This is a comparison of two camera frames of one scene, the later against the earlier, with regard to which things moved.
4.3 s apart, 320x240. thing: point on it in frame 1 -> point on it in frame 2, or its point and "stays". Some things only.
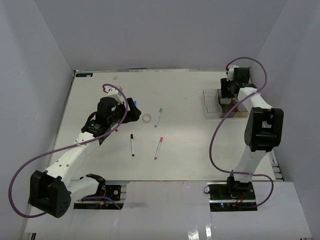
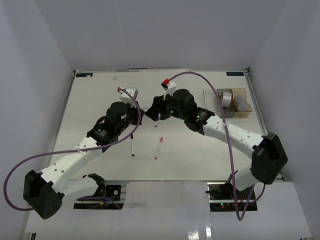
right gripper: (224, 84) -> (158, 104)
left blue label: (84, 74) stays
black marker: (131, 138) stays
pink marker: (161, 141) stays
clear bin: (214, 109) stays
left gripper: (133, 114) -> (134, 110)
